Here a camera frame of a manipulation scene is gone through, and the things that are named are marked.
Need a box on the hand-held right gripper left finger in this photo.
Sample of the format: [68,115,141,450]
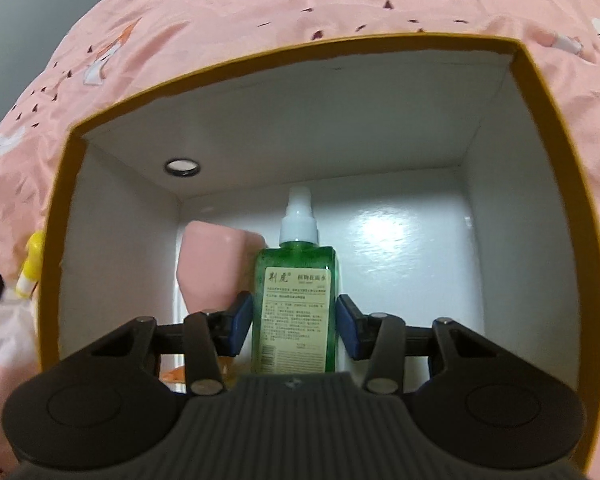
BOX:
[87,292,254,397]

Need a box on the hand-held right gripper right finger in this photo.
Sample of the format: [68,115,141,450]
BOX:
[335,294,503,396]

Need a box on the green spray bottle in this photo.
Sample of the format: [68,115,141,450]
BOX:
[250,186,340,376]

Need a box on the pink bottle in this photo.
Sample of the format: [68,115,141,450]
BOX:
[176,220,267,318]

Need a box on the orange cardboard box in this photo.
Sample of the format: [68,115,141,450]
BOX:
[34,32,600,480]

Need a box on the yellow bottle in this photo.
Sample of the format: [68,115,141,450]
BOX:
[15,230,46,301]

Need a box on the small dark-rimmed round disc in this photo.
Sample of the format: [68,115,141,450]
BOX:
[164,157,202,177]

